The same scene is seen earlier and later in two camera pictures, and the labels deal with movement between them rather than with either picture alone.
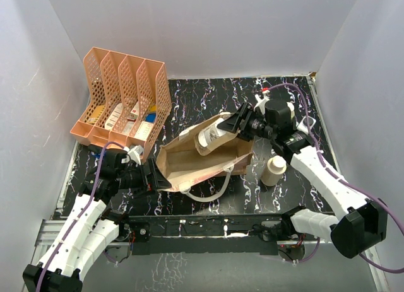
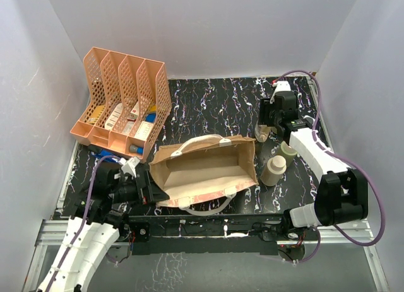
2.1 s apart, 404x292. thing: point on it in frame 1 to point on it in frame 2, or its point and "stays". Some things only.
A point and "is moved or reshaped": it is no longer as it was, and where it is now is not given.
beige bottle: [273, 171] stays
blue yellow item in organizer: [150, 116] stays
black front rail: [206, 233] stays
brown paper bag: [183, 166] is moved or reshaped
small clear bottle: [210, 133] is moved or reshaped
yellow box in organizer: [93, 116] stays
